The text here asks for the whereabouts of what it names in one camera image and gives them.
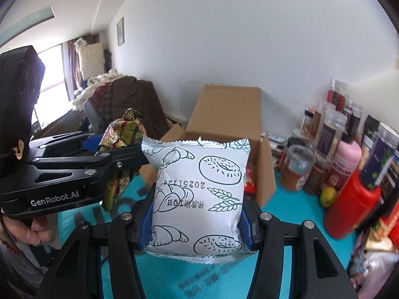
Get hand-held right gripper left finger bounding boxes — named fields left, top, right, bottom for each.
left=36, top=187, right=156, bottom=299

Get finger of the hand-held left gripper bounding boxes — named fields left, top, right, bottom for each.
left=29, top=132, right=104, bottom=163
left=6, top=145, right=151, bottom=193

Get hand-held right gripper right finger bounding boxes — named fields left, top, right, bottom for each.
left=238, top=198, right=357, bottom=299

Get green noodle packet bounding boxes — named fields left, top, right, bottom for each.
left=99, top=107, right=147, bottom=212

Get red green snack packet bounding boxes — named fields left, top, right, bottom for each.
left=245, top=162, right=259, bottom=197

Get white printed bread packet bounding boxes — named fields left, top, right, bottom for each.
left=141, top=136, right=251, bottom=264

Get cardboard box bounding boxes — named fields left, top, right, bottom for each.
left=140, top=84, right=276, bottom=208

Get person's left hand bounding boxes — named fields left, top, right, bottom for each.
left=4, top=217, right=62, bottom=246

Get plaid shirt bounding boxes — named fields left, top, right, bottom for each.
left=98, top=92, right=117, bottom=131

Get brown jacket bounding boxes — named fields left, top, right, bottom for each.
left=106, top=76, right=170, bottom=141

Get window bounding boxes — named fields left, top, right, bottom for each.
left=31, top=45, right=75, bottom=125

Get pile of clothes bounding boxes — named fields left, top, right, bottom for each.
left=73, top=69, right=125, bottom=109

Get curtain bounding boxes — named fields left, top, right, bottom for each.
left=62, top=39, right=83, bottom=100

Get clear jar of red powder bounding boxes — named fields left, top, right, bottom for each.
left=279, top=145, right=317, bottom=191

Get white cushion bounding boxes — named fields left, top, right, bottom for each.
left=77, top=43, right=105, bottom=80

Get brown jar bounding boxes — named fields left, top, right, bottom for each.
left=304, top=159, right=328, bottom=195

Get yellow green fruit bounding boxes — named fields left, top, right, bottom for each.
left=321, top=187, right=339, bottom=208

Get white printed small packet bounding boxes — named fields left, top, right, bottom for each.
left=268, top=132, right=290, bottom=156

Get red thermos bottle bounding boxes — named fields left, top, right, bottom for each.
left=324, top=170, right=390, bottom=240

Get pink bottle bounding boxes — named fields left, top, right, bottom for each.
left=327, top=140, right=362, bottom=190

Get tall clear jar dark label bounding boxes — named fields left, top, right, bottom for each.
left=315, top=110, right=348, bottom=162

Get clear jar tan contents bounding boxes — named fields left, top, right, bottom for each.
left=301, top=101, right=335, bottom=139

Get red yellow snack box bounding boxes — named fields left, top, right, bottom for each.
left=376, top=209, right=399, bottom=240

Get clear jar purple label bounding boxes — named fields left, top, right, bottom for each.
left=358, top=123, right=399, bottom=190

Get black pouch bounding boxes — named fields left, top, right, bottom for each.
left=362, top=115, right=382, bottom=150

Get clear jar red black label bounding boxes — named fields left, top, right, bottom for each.
left=327, top=79, right=349, bottom=109

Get framed wall picture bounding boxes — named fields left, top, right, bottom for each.
left=116, top=17, right=125, bottom=47

